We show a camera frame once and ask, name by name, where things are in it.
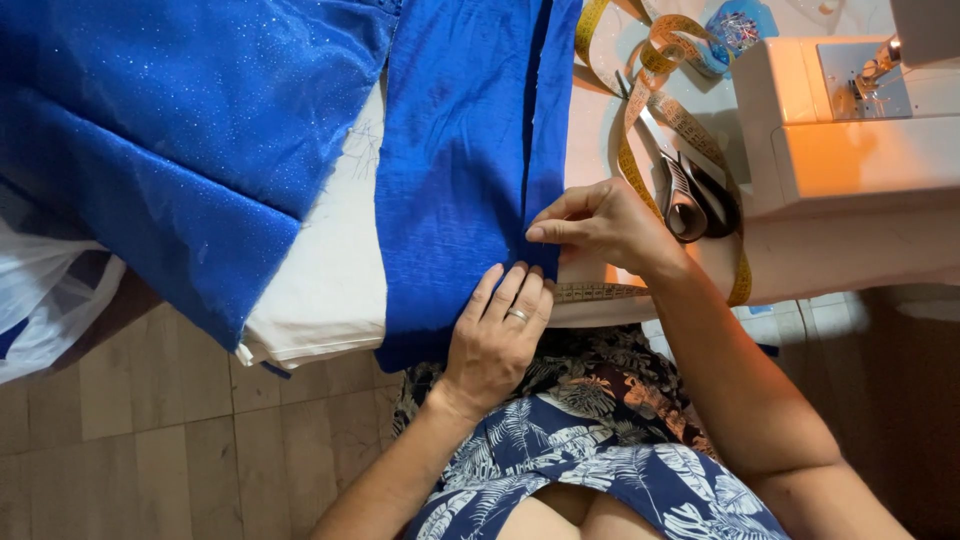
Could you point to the person's left hand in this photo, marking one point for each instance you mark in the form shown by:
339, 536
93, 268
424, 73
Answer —
491, 352

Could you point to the person's right hand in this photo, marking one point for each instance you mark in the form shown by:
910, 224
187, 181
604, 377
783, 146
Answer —
611, 225

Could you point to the plain blue fabric panel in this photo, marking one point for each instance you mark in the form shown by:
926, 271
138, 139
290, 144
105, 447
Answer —
457, 180

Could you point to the person's blue leaf-print dress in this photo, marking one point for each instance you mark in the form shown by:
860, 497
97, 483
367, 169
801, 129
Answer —
570, 442

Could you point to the yellow measuring tape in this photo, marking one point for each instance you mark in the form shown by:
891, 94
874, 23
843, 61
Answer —
652, 97

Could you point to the white fabric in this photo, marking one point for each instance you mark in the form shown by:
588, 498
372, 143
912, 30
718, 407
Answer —
330, 262

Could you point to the blue pin holder with pins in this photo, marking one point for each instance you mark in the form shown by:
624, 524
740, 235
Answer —
735, 30

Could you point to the white sewing machine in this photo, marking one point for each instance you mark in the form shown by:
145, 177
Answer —
847, 120

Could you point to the glittery blue fabric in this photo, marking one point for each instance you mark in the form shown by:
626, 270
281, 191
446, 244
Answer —
172, 127

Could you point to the white plastic bag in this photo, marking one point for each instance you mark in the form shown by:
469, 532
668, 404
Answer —
45, 300

